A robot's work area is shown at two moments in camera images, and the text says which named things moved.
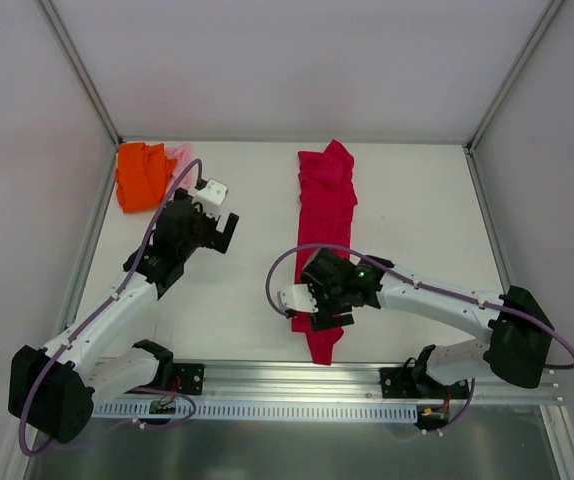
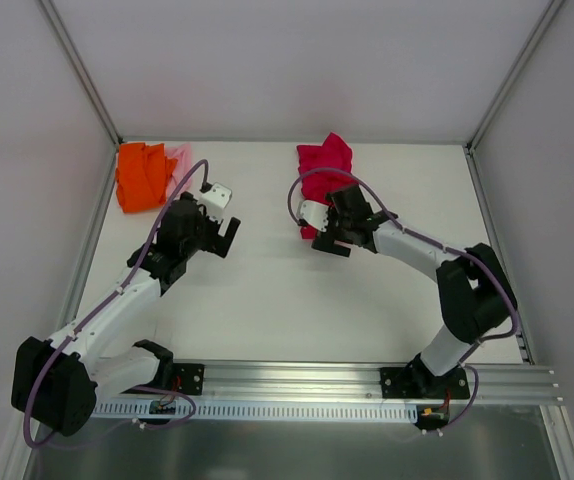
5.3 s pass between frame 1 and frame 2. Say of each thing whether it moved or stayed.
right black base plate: stayed
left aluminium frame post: stayed
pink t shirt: stayed
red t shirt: moved
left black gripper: stayed
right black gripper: moved
